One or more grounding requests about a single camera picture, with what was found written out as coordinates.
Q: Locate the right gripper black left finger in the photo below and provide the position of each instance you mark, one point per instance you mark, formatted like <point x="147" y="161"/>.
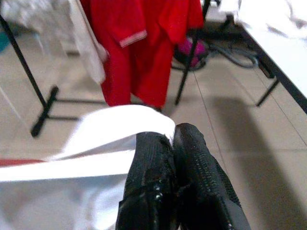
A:
<point x="148" y="187"/>

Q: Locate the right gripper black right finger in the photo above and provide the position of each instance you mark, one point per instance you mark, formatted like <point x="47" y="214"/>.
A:
<point x="204" y="187"/>

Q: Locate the white shirt small logo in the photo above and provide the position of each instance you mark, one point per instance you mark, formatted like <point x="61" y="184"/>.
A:
<point x="84" y="143"/>

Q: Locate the red clothes hanger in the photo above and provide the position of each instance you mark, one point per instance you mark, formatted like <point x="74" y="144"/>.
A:
<point x="21" y="161"/>

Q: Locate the black clothes rack silver rod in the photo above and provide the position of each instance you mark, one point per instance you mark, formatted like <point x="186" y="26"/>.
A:
<point x="44" y="112"/>

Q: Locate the magenta round object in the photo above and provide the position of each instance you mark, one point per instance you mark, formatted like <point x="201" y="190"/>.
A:
<point x="201" y="49"/>

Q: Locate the beige striped shorts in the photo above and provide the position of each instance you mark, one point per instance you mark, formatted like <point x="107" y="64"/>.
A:
<point x="48" y="24"/>

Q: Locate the teal floor mat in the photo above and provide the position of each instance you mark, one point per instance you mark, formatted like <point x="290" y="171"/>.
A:
<point x="3" y="40"/>

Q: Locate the white table black frame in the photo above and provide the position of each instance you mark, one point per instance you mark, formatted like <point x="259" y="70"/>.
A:
<point x="287" y="67"/>

